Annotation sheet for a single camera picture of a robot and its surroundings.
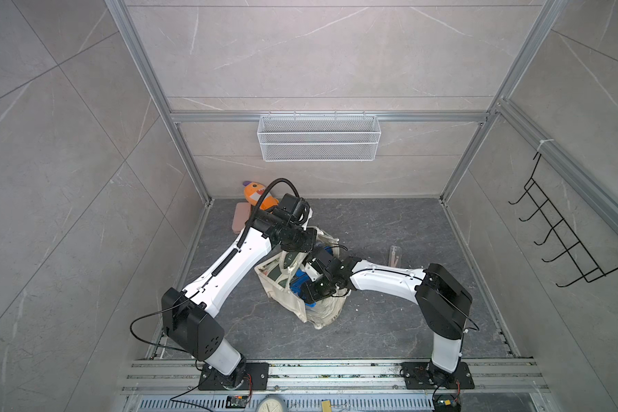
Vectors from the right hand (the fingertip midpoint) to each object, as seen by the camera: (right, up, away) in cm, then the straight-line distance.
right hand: (307, 297), depth 84 cm
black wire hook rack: (+66, +15, -26) cm, 73 cm away
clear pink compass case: (+35, +12, +16) cm, 40 cm away
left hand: (+4, +19, -7) cm, 21 cm away
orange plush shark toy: (-24, +39, +26) cm, 53 cm away
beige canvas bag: (-10, +9, -6) cm, 14 cm away
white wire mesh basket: (-7, +59, +17) cm, 62 cm away
